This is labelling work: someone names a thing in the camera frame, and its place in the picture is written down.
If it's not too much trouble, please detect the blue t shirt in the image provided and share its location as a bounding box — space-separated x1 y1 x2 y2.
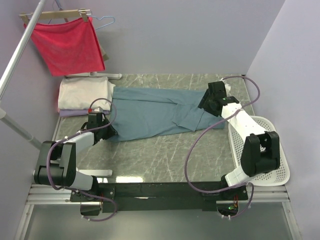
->
109 86 225 143

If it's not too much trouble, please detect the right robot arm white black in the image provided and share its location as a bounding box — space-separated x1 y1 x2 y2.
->
198 81 281 200

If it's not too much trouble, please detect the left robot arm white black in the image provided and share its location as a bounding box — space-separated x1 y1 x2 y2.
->
33 112 118 201

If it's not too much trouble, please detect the folded purple t shirt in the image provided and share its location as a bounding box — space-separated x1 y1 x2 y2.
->
59 109 110 118

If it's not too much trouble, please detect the folded white t shirt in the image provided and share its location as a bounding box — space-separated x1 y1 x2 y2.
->
57 77 116 111

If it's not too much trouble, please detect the tan cloth behind towel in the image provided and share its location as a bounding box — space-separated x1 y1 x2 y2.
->
100 46 110 62

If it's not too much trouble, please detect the red towel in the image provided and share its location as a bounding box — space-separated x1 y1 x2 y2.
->
31 17 105 77

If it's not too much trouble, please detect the black base beam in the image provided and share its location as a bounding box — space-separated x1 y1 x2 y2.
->
69 181 248 217

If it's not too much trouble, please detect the grey metal clothes rack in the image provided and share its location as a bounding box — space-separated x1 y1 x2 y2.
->
0 0 123 178

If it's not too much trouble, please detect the wooden clip hanger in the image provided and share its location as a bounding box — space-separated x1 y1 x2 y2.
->
18 8 92 23

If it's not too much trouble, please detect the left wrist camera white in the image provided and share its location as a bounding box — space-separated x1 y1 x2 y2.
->
88 107 104 114

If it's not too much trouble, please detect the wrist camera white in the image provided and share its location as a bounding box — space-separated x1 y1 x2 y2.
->
88 107 104 114
221 79 231 94

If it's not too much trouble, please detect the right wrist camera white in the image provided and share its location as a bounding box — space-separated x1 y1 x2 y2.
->
221 79 231 94

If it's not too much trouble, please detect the aluminium rail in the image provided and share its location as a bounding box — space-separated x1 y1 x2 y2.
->
25 184 290 205

